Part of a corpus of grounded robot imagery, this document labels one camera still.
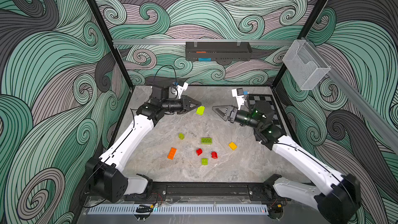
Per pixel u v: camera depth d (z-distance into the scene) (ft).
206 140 2.95
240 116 1.97
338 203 1.46
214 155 2.73
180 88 2.20
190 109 2.11
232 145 2.94
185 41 3.04
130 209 2.29
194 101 2.20
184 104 2.00
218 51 3.15
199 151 2.81
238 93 2.00
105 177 1.26
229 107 1.91
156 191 2.45
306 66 2.56
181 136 2.99
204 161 2.68
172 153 2.78
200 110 2.23
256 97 3.60
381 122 1.72
